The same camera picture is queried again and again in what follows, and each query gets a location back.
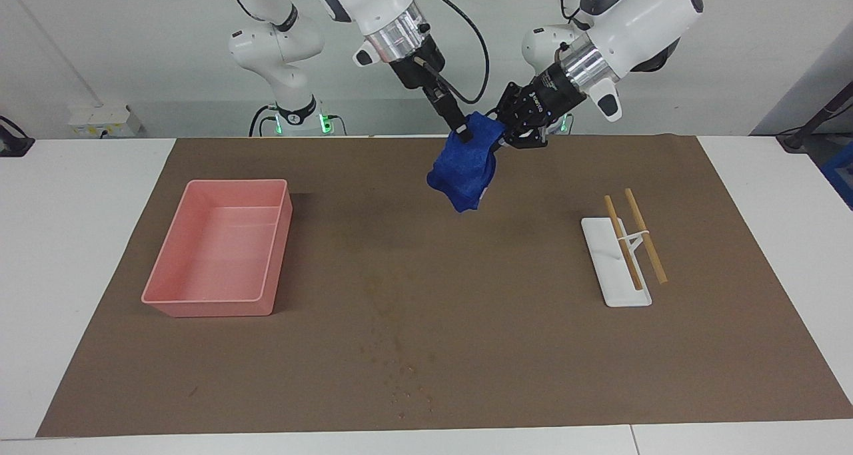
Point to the darker wooden rod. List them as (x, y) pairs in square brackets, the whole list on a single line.
[(620, 232)]

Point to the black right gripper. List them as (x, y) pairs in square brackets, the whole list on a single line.
[(416, 65)]

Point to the black stand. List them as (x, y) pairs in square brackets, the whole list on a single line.
[(810, 125)]

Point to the light wooden rod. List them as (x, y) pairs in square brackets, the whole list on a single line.
[(650, 248)]

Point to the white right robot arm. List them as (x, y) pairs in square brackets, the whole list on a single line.
[(373, 2)]

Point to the white rack base tray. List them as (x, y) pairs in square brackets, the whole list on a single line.
[(616, 282)]

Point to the brown table mat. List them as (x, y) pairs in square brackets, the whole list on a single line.
[(400, 275)]

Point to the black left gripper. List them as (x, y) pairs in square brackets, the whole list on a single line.
[(556, 92)]

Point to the blue towel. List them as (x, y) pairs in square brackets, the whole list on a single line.
[(466, 168)]

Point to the white power strip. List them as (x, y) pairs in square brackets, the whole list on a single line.
[(100, 118)]

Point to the pink plastic bin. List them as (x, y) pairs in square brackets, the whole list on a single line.
[(220, 242)]

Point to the blue box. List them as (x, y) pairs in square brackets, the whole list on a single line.
[(841, 175)]

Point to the black object on table edge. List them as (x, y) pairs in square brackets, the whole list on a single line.
[(13, 142)]

